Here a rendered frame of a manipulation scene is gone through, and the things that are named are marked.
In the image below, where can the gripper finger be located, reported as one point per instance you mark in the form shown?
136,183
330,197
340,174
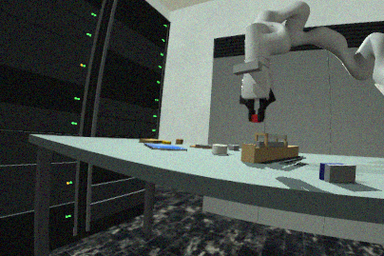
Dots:
250,108
263,104

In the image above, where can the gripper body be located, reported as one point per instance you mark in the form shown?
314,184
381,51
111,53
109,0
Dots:
256,85

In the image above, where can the white cylinder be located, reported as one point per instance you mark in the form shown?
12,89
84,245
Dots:
219,149

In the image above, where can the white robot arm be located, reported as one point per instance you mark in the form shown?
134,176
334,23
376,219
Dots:
263,39

